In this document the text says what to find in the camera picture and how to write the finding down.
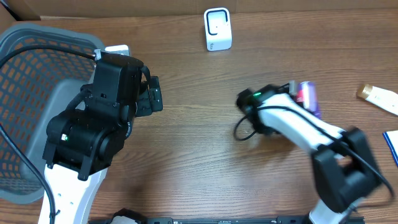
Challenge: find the red purple pad pack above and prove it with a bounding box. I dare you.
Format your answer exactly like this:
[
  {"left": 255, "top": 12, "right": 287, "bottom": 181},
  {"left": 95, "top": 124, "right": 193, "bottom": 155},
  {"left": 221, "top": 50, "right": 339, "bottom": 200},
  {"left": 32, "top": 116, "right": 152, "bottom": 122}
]
[{"left": 295, "top": 81, "right": 322, "bottom": 119}]

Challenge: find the white tube gold cap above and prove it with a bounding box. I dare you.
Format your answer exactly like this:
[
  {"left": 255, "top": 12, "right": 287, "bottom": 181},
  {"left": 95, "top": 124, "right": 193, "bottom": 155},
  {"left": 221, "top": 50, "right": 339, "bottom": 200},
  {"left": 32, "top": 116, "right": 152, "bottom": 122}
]
[{"left": 357, "top": 84, "right": 397, "bottom": 115}]

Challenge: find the yellow snack bag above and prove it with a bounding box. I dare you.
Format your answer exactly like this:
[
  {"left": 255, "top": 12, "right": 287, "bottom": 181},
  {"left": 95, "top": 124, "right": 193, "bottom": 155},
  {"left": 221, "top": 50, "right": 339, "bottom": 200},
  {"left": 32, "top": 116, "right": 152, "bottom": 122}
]
[{"left": 383, "top": 130, "right": 398, "bottom": 166}]

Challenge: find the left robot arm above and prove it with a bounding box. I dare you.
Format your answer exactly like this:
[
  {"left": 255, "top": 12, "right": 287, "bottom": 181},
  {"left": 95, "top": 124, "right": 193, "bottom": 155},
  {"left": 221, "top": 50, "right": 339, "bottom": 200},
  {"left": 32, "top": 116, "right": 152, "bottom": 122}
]
[{"left": 39, "top": 49, "right": 163, "bottom": 223}]

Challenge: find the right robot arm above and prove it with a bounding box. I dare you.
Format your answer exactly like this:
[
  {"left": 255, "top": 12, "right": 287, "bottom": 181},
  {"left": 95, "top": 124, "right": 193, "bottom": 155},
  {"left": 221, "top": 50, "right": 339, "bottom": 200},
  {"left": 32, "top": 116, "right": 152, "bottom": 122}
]
[{"left": 236, "top": 85, "right": 386, "bottom": 223}]

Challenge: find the white barcode scanner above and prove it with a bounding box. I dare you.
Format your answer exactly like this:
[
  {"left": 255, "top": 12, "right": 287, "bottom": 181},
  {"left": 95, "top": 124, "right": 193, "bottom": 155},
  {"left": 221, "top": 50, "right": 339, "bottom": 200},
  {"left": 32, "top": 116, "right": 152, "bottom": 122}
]
[{"left": 203, "top": 7, "right": 233, "bottom": 52}]

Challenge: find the grey plastic basket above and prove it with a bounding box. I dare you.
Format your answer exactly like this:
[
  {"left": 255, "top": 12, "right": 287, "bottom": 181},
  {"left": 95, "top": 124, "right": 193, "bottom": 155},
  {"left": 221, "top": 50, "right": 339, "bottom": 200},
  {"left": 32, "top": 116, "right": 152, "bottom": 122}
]
[{"left": 1, "top": 23, "right": 104, "bottom": 204}]

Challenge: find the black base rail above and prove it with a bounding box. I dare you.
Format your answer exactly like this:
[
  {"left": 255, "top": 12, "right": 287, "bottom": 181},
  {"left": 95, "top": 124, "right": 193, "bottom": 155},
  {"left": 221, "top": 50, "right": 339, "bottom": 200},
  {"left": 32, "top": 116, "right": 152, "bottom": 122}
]
[{"left": 88, "top": 208, "right": 365, "bottom": 224}]

